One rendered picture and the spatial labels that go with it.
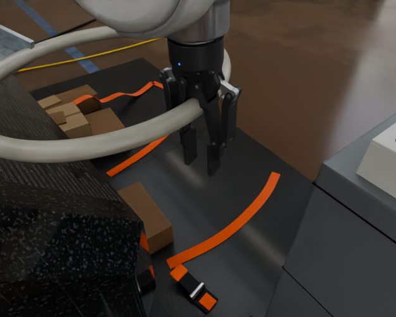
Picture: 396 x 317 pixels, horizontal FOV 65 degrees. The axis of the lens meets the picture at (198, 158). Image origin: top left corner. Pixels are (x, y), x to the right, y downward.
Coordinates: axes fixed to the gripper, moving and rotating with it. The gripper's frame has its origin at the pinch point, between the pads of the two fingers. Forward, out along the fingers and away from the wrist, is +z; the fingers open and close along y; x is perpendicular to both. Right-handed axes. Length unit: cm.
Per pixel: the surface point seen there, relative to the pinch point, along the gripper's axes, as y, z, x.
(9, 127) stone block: 49, 7, 11
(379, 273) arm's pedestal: -33.1, 21.7, -9.7
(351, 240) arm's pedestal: -26.6, 18.7, -11.7
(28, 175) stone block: 29.9, 6.9, 18.0
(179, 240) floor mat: 32, 81, -22
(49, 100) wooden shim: 153, 62, -47
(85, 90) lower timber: 147, 64, -69
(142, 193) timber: 55, 68, -26
